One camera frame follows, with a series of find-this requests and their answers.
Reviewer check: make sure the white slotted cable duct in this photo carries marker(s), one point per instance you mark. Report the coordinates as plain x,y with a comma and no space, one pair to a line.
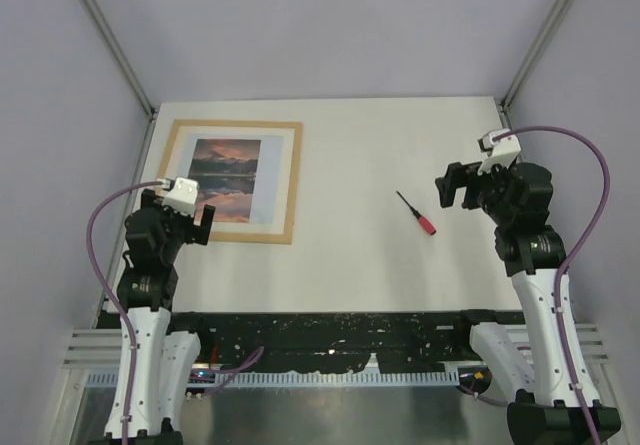
363,379

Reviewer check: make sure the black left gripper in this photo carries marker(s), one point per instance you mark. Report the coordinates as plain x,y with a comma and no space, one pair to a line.
195,233

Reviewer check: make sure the black speckled base plate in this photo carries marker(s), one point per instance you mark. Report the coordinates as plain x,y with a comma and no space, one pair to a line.
339,343

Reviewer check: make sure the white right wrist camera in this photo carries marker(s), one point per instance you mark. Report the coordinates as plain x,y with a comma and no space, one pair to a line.
501,149

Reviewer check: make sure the aluminium rail across front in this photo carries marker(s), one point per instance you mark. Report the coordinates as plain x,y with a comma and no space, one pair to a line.
100,348

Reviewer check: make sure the right aluminium corner post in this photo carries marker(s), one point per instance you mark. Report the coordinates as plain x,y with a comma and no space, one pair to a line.
550,25

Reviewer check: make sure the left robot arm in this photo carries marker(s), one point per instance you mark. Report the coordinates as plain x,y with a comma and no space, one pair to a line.
155,362

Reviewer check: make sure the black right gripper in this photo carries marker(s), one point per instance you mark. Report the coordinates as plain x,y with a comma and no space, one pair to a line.
460,175

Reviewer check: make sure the left aluminium corner post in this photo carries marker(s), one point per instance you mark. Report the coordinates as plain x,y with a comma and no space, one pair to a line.
108,37

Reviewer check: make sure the red handled screwdriver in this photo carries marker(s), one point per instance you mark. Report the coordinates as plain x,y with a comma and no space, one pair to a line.
425,224

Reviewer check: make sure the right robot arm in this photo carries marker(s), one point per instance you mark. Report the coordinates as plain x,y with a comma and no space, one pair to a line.
550,396

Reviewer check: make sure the wooden picture frame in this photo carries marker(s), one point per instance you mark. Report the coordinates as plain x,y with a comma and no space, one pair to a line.
274,198

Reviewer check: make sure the aluminium corner post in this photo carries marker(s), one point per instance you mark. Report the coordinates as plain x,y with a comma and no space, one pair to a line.
108,37
550,25

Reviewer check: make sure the sunset mountain photo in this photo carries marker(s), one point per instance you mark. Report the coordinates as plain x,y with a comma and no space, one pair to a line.
226,171

